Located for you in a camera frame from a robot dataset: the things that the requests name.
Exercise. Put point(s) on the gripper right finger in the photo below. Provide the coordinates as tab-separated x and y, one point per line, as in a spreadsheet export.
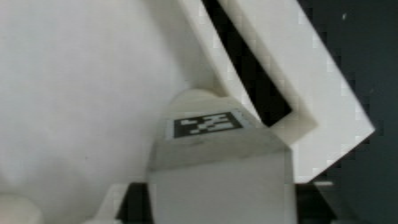
321	205

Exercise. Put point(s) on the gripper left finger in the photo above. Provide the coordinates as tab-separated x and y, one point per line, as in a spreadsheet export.
125	208

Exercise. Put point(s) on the white table leg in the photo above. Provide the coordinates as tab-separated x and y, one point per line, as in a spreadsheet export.
221	168

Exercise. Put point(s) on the white square tabletop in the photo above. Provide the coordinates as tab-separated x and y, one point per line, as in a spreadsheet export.
100	58

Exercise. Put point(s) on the white L-shaped obstacle fence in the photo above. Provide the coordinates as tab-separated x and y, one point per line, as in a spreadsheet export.
328	125

